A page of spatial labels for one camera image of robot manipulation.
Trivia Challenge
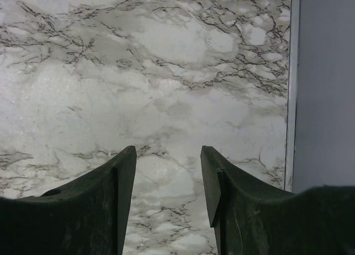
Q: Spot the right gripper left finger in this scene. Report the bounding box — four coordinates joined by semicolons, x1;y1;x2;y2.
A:
1;146;136;254

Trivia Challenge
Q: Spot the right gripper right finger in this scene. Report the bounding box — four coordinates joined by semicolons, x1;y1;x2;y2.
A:
201;146;354;254

